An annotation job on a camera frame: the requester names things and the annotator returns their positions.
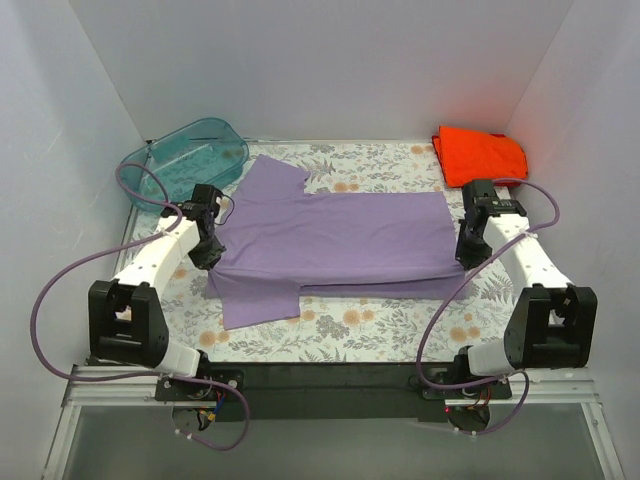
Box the folded orange t shirt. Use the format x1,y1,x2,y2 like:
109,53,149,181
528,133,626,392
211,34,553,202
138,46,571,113
432,126,529,188

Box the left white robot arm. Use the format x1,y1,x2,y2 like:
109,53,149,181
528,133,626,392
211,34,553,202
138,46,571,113
88,184,225,400

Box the floral patterned table mat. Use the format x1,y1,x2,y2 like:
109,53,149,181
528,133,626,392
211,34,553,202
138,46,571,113
161,142,517,362

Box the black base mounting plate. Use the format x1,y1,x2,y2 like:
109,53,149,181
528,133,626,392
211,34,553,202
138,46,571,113
154,363,514,424

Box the aluminium frame rail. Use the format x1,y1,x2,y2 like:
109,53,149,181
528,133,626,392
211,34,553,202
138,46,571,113
64,363,600,406

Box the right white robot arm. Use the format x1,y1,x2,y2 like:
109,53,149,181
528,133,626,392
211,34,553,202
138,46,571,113
452,179,598,398

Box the purple t shirt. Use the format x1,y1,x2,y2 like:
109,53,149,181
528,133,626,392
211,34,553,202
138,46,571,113
209,155,464,329

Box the teal transparent plastic bin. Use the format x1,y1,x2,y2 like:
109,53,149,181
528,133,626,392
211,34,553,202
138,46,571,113
118,117,249,214

